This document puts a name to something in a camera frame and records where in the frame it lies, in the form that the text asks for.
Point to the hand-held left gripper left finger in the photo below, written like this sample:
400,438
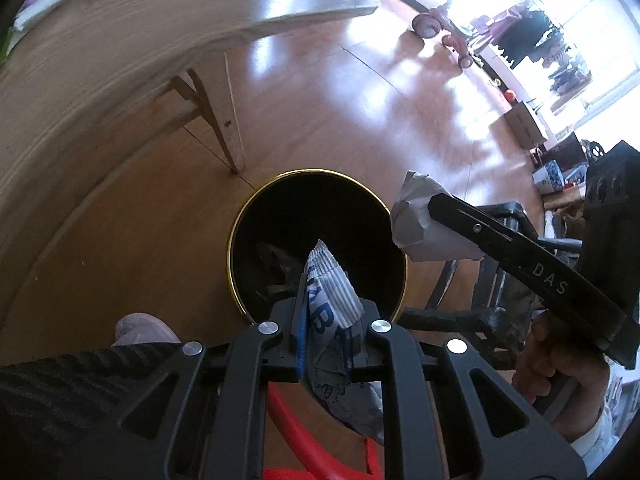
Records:
300,345

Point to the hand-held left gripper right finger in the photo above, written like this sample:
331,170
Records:
367,312

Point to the wooden table leg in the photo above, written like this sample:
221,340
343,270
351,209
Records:
230,130

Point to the pink slipper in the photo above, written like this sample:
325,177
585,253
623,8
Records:
142,327

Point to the grey paper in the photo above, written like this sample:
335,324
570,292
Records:
415,220

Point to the cardboard box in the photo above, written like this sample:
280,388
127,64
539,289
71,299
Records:
525,122

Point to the dark hanging clothes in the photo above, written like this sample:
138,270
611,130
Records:
530,35

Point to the person's right forearm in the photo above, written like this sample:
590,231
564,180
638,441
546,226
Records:
595,440

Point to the pink tricycle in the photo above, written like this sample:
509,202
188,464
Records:
425,25

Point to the black gold-rimmed trash bin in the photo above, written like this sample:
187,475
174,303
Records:
300,220

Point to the blue white box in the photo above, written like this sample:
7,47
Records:
550,175

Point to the person's trouser leg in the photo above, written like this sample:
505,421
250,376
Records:
60,390

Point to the black metal chair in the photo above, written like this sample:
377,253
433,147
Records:
465,317

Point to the person's right hand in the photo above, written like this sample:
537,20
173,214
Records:
537,355

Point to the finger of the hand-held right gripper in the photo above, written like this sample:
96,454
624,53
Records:
460,217
507,212

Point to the red plastic frame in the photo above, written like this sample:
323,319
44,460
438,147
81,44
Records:
280,410

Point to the white tissue packet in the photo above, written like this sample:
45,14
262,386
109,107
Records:
42,5

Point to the white blue striped packet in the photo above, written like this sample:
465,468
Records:
327,290

